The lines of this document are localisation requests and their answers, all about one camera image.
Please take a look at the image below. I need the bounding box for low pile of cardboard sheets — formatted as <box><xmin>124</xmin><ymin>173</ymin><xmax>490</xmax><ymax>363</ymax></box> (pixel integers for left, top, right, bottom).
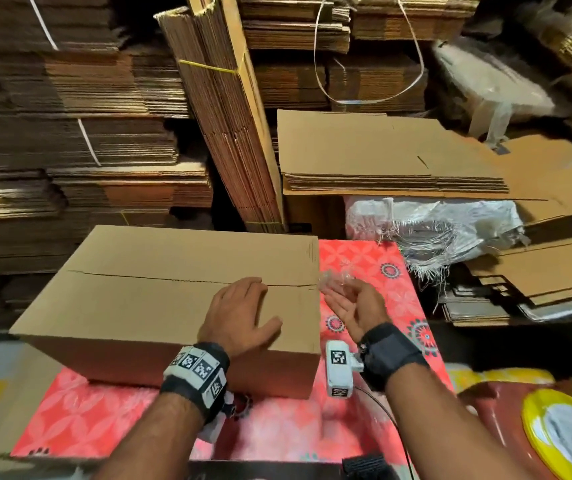
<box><xmin>440</xmin><ymin>231</ymin><xmax>572</xmax><ymax>327</ymax></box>

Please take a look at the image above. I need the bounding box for black left wrist strap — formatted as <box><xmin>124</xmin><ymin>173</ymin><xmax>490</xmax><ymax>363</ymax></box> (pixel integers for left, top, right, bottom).
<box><xmin>160</xmin><ymin>341</ymin><xmax>234</xmax><ymax>425</ymax></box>

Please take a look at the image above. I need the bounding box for black wrist strap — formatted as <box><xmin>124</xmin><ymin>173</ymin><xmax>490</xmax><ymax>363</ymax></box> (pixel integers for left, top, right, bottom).
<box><xmin>357</xmin><ymin>321</ymin><xmax>431</xmax><ymax>392</ymax></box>
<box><xmin>160</xmin><ymin>341</ymin><xmax>234</xmax><ymax>425</ymax></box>

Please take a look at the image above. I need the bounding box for white woven sack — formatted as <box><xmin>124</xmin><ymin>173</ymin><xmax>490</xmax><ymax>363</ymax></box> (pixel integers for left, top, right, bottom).
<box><xmin>345</xmin><ymin>197</ymin><xmax>529</xmax><ymax>288</ymax></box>

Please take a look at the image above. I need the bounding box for yellow round disc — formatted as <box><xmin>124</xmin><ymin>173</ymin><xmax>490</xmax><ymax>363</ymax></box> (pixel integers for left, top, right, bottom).
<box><xmin>522</xmin><ymin>387</ymin><xmax>572</xmax><ymax>480</ymax></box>

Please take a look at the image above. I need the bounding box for white plastic sack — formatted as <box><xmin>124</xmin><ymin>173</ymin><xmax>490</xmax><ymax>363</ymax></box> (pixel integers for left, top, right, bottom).
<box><xmin>430</xmin><ymin>35</ymin><xmax>559</xmax><ymax>142</ymax></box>

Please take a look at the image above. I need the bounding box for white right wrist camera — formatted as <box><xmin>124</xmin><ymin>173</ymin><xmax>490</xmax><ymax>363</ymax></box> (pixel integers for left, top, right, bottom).
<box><xmin>323</xmin><ymin>339</ymin><xmax>366</xmax><ymax>400</ymax></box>

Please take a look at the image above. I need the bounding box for clear packing tape strip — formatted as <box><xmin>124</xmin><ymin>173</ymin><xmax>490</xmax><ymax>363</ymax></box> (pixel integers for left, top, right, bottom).
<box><xmin>317</xmin><ymin>269</ymin><xmax>355</xmax><ymax>298</ymax></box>

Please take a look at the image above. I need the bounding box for person's left hand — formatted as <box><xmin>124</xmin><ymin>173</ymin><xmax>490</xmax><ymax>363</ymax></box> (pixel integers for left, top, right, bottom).
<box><xmin>197</xmin><ymin>275</ymin><xmax>285</xmax><ymax>360</ymax></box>

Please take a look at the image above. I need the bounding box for person's right hand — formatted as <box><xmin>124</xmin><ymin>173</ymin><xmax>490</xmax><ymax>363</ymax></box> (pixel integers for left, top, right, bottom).
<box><xmin>320</xmin><ymin>273</ymin><xmax>393</xmax><ymax>345</ymax></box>

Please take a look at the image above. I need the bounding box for person's left forearm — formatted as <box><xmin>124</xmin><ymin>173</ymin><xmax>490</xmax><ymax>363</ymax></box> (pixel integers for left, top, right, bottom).
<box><xmin>91</xmin><ymin>395</ymin><xmax>207</xmax><ymax>480</ymax></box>

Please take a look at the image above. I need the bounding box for dark brown cardboard box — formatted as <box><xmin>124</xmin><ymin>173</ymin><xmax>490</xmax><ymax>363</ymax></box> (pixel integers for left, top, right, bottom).
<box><xmin>285</xmin><ymin>195</ymin><xmax>348</xmax><ymax>240</ymax></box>

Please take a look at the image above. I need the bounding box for black right camera cable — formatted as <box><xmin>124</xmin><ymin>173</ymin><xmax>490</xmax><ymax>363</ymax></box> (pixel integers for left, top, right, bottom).
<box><xmin>354</xmin><ymin>385</ymin><xmax>414</xmax><ymax>480</ymax></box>

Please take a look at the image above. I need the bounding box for yellow-tied cardboard bundle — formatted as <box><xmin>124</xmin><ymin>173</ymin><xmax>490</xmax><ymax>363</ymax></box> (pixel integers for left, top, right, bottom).
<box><xmin>155</xmin><ymin>0</ymin><xmax>288</xmax><ymax>235</ymax></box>

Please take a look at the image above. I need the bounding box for red patterned table cloth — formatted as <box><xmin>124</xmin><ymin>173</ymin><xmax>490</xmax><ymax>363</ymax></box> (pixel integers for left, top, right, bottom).
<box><xmin>10</xmin><ymin>239</ymin><xmax>458</xmax><ymax>467</ymax></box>

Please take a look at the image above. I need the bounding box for white plastic strap loop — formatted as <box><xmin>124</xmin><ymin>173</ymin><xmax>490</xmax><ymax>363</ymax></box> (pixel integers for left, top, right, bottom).
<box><xmin>312</xmin><ymin>0</ymin><xmax>428</xmax><ymax>109</ymax></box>

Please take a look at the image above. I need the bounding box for black right wrist strap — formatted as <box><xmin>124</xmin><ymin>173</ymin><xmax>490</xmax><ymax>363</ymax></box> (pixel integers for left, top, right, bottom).
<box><xmin>357</xmin><ymin>321</ymin><xmax>431</xmax><ymax>392</ymax></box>

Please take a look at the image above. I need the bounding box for wall of cardboard stacks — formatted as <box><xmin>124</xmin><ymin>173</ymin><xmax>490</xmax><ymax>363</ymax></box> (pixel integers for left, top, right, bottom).
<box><xmin>0</xmin><ymin>0</ymin><xmax>572</xmax><ymax>331</ymax></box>

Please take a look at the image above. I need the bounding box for person's right forearm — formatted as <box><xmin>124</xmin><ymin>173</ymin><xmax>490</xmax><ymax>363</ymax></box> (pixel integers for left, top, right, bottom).
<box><xmin>384</xmin><ymin>363</ymin><xmax>537</xmax><ymax>480</ymax></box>

